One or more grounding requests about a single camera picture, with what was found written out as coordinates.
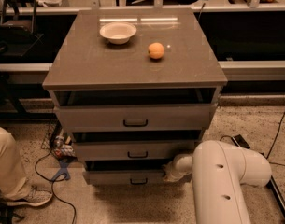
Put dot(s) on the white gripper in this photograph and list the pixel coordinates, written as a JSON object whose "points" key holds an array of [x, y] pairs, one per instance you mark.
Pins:
{"points": [[178, 168]]}

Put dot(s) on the grey drawer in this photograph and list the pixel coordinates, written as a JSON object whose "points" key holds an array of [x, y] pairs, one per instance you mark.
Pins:
{"points": [[117, 118], [135, 172], [131, 150]]}

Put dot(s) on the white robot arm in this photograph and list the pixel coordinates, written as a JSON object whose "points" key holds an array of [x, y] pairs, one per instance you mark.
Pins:
{"points": [[218, 171]]}

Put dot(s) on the grey drawer cabinet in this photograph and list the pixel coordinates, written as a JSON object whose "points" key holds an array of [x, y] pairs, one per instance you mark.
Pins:
{"points": [[91, 71]]}

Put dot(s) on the black phone device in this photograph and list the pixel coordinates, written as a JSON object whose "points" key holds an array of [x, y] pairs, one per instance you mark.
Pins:
{"points": [[240, 141]]}

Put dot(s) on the black bar on floor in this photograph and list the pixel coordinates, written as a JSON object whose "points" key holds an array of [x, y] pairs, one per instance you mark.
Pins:
{"points": [[277, 194]]}

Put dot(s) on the orange fruit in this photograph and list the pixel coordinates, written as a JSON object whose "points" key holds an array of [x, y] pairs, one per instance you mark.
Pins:
{"points": [[156, 51]]}

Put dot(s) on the blue clamp tool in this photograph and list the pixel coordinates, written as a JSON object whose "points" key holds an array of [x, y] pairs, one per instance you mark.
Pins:
{"points": [[63, 174]]}

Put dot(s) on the clutter beside cabinet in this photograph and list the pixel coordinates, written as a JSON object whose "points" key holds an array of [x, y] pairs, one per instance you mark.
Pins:
{"points": [[57, 142]]}

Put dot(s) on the grey sneaker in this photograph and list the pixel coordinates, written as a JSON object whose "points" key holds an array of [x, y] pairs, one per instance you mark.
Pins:
{"points": [[36, 197]]}

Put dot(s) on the white bowl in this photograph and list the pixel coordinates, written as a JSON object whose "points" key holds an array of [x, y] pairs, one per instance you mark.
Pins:
{"points": [[118, 32]]}

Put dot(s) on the person leg beige trousers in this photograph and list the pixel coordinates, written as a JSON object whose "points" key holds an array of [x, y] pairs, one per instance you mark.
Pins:
{"points": [[14, 184]]}

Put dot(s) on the office chair base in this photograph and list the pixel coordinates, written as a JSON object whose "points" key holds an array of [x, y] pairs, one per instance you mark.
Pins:
{"points": [[8, 216]]}

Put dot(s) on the black chair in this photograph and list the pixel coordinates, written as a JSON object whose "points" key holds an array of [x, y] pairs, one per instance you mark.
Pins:
{"points": [[18, 30]]}

